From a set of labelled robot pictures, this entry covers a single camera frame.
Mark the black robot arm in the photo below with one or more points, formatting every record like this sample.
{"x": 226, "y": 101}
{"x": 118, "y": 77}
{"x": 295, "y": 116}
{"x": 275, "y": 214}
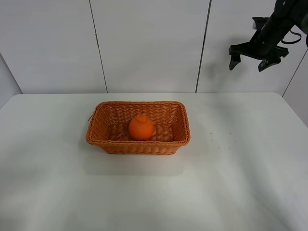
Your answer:
{"x": 295, "y": 10}

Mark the orange woven rectangular basket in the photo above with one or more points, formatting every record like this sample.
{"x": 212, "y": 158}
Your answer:
{"x": 108, "y": 127}

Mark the orange with stem knob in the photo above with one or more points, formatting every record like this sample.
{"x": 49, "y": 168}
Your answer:
{"x": 141, "y": 127}

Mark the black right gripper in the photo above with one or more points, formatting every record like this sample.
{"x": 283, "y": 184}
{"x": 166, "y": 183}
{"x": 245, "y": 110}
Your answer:
{"x": 264, "y": 43}

